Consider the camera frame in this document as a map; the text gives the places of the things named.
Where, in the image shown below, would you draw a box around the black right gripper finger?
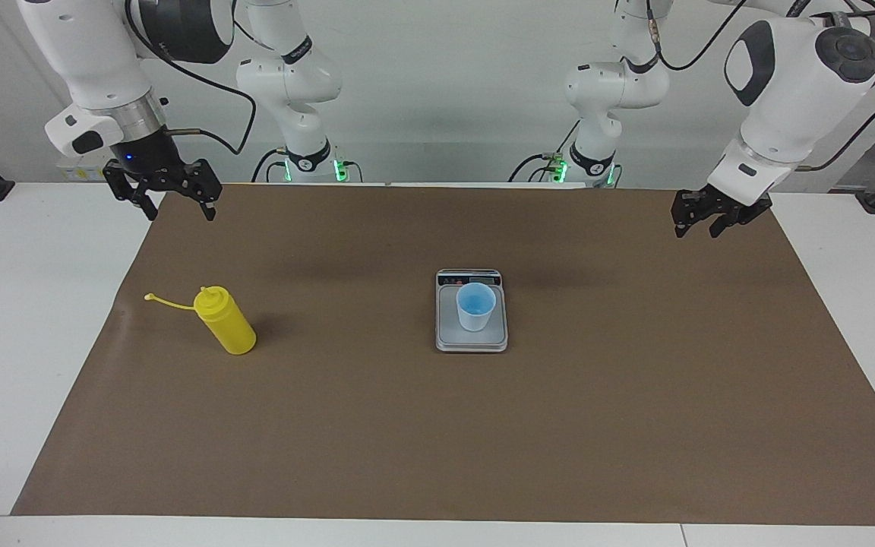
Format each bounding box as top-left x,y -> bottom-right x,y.
183,160 -> 223,221
103,163 -> 159,223

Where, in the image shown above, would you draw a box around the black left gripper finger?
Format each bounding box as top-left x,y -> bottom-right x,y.
709,211 -> 746,239
671,190 -> 712,239

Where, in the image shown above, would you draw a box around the yellow squeeze bottle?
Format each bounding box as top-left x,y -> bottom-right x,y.
144,286 -> 257,356

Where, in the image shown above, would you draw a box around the light blue plastic cup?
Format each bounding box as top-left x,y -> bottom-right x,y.
456,283 -> 497,333

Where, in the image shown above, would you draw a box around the silver digital kitchen scale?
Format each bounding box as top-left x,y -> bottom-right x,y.
435,268 -> 509,353

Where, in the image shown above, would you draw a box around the white power strip yellow labels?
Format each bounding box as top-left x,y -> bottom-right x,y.
56,154 -> 115,182

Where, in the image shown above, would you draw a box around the brown table mat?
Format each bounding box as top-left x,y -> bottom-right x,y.
11,182 -> 875,526

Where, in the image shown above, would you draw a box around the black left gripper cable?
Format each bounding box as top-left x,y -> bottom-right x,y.
646,0 -> 875,172

